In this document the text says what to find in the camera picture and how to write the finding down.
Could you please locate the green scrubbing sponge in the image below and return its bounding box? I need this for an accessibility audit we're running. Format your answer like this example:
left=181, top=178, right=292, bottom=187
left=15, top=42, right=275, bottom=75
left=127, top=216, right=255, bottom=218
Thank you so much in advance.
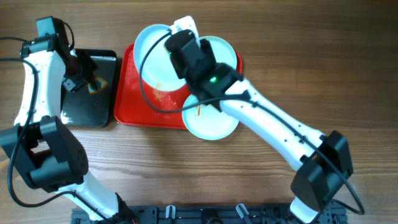
left=88, top=77, right=108, bottom=95

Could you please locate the pale blue plate back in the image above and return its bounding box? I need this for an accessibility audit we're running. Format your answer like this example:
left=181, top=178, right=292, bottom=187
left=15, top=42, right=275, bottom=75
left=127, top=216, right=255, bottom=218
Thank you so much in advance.
left=200, top=35, right=238, bottom=68

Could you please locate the pale blue plate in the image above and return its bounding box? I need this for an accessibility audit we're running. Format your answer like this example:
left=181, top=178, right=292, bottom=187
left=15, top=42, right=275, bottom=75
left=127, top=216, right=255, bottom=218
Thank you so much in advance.
left=182, top=105, right=239, bottom=141
left=200, top=35, right=238, bottom=68
left=133, top=24, right=186, bottom=91

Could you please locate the pale blue plate front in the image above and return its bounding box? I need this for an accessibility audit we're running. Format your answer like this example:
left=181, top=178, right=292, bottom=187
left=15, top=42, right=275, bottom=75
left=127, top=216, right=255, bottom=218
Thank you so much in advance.
left=182, top=105, right=239, bottom=141

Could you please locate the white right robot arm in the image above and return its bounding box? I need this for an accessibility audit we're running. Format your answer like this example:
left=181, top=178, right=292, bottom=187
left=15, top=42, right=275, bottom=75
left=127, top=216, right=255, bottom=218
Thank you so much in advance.
left=165, top=16, right=353, bottom=223

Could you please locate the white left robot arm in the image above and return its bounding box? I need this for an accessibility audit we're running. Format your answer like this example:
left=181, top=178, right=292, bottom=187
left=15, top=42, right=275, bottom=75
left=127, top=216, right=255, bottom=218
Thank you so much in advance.
left=1, top=33, right=139, bottom=223

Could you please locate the black water tray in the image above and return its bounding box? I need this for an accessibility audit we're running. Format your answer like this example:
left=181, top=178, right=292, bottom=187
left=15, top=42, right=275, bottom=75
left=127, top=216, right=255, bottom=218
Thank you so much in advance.
left=60, top=49, right=118, bottom=128

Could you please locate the red serving tray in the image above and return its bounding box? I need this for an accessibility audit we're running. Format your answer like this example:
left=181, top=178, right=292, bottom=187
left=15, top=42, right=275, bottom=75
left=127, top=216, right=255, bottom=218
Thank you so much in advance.
left=113, top=42, right=244, bottom=130

